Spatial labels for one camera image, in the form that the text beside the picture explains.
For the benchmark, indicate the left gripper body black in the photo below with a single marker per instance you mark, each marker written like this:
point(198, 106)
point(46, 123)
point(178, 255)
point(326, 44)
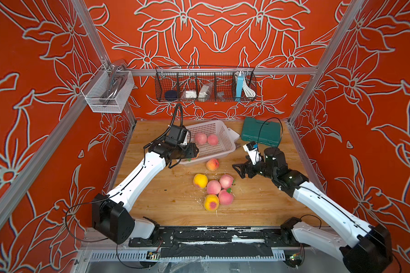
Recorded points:
point(186, 151)

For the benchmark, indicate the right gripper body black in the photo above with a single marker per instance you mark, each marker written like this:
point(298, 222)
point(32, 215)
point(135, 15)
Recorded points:
point(260, 168)

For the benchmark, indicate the pink peach front with leaf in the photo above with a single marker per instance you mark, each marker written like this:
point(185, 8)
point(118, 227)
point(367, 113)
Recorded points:
point(200, 138)

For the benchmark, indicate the pink peach with leaf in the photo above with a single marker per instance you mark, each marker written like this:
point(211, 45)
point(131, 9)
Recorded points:
point(200, 138)
point(226, 181)
point(225, 197)

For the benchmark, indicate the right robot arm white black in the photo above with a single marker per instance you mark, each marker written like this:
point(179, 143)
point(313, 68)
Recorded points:
point(361, 247)

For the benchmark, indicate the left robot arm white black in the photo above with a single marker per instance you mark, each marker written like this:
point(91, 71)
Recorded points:
point(111, 212)

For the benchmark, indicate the pink plastic perforated basket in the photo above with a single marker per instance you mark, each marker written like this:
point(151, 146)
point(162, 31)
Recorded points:
point(206, 151)

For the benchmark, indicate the orange pink peach near basket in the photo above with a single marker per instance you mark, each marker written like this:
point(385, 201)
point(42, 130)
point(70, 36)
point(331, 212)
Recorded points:
point(212, 165)

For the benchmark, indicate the white adapter in basket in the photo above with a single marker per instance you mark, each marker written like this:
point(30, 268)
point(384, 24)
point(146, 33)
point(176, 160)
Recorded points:
point(189, 95)

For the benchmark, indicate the dark round object in basket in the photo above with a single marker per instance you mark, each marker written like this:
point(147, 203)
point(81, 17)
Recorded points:
point(171, 95)

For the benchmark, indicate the white packet in basket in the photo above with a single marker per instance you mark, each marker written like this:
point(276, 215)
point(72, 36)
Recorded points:
point(205, 92)

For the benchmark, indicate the light blue box in basket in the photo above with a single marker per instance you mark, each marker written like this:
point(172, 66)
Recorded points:
point(239, 85)

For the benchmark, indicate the pink peach with leaf upper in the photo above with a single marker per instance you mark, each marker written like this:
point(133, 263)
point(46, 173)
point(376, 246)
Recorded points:
point(226, 181)

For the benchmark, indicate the yellow peach centre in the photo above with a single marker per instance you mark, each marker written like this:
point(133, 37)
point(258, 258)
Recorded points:
point(200, 181)

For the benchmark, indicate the pink peach with leaf lower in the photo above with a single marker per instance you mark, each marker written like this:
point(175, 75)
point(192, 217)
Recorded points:
point(225, 197)

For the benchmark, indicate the small white box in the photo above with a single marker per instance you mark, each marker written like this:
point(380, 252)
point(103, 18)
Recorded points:
point(233, 135)

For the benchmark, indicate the green plastic tool case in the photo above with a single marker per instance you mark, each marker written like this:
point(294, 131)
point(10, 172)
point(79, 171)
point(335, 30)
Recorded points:
point(263, 132)

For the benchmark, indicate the yellow red peach front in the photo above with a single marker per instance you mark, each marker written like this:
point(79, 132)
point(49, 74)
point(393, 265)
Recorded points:
point(211, 202)

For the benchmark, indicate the metal tongs in bin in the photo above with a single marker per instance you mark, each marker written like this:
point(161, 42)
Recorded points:
point(117, 80)

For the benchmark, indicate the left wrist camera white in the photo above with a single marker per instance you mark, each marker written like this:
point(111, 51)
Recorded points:
point(187, 139)

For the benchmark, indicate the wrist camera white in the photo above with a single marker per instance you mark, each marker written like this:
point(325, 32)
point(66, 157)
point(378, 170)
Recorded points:
point(252, 150)
point(187, 139)

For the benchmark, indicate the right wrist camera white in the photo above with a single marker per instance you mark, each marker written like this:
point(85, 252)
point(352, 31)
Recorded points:
point(252, 150)

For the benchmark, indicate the black wire wall basket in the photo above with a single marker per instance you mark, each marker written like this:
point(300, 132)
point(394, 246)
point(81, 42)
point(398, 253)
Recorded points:
point(183, 78)

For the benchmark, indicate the clear plastic wall bin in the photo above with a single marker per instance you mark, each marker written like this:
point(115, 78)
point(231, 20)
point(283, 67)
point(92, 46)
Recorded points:
point(97, 87)

